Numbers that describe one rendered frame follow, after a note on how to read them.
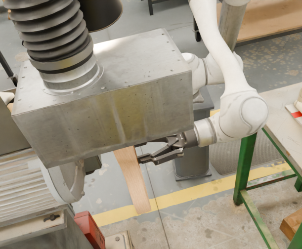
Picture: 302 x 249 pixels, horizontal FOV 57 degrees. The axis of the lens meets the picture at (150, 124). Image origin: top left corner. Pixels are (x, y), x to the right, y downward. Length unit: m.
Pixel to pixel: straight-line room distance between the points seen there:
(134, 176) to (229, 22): 0.82
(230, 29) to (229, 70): 0.52
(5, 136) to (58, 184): 0.15
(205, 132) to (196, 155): 1.06
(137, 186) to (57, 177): 0.24
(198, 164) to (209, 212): 0.33
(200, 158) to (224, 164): 0.29
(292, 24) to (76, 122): 2.81
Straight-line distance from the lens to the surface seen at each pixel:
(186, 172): 2.09
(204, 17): 1.06
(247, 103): 0.75
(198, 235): 1.95
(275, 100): 1.36
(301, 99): 1.29
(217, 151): 2.31
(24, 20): 0.44
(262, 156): 2.33
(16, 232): 0.87
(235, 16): 1.29
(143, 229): 1.99
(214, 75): 1.57
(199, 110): 1.64
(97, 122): 0.50
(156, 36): 0.58
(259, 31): 2.98
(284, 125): 1.25
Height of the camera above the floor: 1.79
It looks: 44 degrees down
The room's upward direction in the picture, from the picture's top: 11 degrees counter-clockwise
